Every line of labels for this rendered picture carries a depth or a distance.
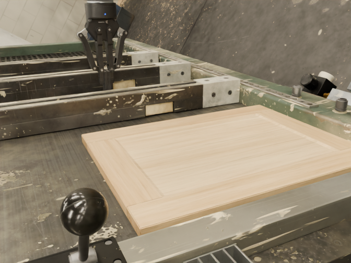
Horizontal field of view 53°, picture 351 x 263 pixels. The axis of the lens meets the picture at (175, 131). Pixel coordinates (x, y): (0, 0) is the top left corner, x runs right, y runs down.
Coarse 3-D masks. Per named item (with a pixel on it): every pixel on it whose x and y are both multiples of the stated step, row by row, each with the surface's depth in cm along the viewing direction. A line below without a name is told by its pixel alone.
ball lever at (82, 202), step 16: (80, 192) 27; (96, 192) 28; (64, 208) 27; (80, 208) 26; (96, 208) 27; (64, 224) 27; (80, 224) 26; (96, 224) 27; (80, 240) 31; (80, 256) 34; (96, 256) 35
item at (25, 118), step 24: (72, 96) 86; (96, 96) 86; (120, 96) 87; (144, 96) 90; (168, 96) 93; (192, 96) 96; (216, 96) 100; (0, 120) 77; (24, 120) 79; (48, 120) 81; (72, 120) 84; (96, 120) 87; (120, 120) 89
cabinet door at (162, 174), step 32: (128, 128) 80; (160, 128) 79; (192, 128) 80; (224, 128) 80; (256, 128) 80; (288, 128) 79; (96, 160) 65; (128, 160) 64; (160, 160) 65; (192, 160) 65; (224, 160) 64; (256, 160) 64; (288, 160) 64; (320, 160) 63; (128, 192) 54; (160, 192) 54; (192, 192) 54; (224, 192) 53; (256, 192) 53; (160, 224) 47
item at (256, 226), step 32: (288, 192) 49; (320, 192) 49; (192, 224) 43; (224, 224) 42; (256, 224) 42; (288, 224) 44; (320, 224) 47; (128, 256) 37; (160, 256) 37; (192, 256) 39
